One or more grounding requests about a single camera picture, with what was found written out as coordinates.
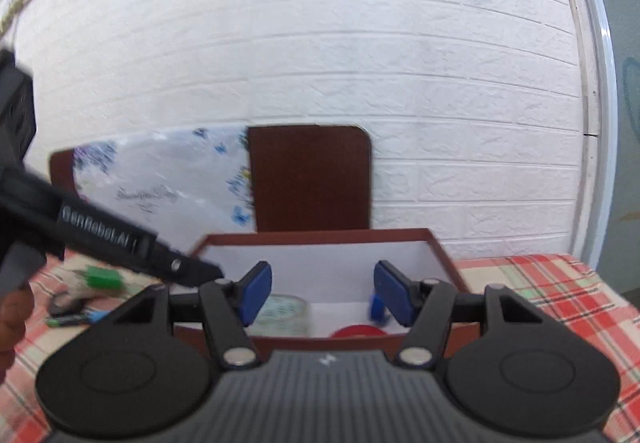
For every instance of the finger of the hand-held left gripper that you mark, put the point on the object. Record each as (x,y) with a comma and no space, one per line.
(185,268)

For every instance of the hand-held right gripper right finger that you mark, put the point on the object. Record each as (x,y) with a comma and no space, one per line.
(395,294)

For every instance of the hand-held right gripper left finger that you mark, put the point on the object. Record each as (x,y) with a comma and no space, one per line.
(257,294)

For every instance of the brown cardboard box white inside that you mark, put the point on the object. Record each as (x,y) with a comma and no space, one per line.
(325,263)

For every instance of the person's left hand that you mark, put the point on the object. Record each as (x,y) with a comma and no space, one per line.
(12,318)

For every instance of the blue plastic clip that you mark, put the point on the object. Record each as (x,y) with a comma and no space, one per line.
(376,312)

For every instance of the clear tape roll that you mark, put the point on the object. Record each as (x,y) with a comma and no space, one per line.
(287,318)

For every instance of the brown board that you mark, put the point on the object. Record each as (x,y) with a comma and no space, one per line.
(62,173)

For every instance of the red round lid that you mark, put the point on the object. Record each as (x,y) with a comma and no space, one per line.
(357,331)

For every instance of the green plastic block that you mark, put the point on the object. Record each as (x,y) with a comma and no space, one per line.
(102,279)

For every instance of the small blue object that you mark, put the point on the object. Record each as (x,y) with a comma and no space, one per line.
(98,316)

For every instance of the floral clear plastic bag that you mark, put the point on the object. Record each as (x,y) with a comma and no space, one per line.
(165,173)

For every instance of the green black marker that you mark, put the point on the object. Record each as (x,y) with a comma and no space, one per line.
(65,321)

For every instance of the brown chair back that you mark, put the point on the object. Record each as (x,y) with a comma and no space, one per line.
(310,178)

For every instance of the red plaid tablecloth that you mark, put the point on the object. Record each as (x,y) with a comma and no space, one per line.
(550,283)

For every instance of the white door frame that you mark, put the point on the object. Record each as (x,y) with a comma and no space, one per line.
(592,73)

